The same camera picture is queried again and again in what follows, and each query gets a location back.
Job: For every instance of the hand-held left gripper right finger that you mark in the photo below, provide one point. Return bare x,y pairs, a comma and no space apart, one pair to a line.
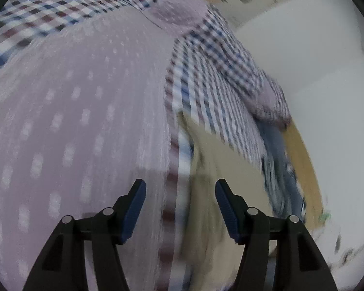
227,212

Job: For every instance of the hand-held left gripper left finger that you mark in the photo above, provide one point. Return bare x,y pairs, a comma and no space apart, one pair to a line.
135,212

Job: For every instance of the khaki t-shirt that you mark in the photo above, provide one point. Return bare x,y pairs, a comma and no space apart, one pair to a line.
206,194

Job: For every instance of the navy printed blanket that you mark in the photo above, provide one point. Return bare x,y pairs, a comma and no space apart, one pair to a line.
279,163

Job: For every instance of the checkered bed sheet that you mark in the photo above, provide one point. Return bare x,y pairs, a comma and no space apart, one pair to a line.
79,112

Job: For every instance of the checkered dotted quilt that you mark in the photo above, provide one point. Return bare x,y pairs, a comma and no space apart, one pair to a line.
215,66

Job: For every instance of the wooden bed frame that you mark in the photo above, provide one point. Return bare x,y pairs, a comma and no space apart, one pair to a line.
303,169

